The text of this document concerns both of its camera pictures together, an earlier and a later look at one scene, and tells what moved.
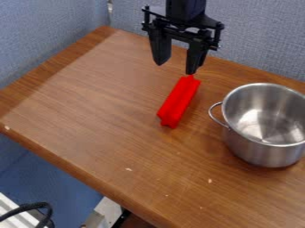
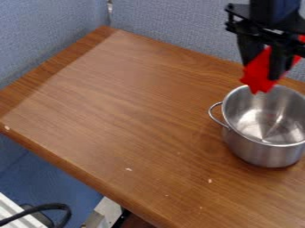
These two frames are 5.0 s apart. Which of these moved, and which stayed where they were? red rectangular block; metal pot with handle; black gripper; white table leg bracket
Moved: red rectangular block; black gripper
Stayed: white table leg bracket; metal pot with handle
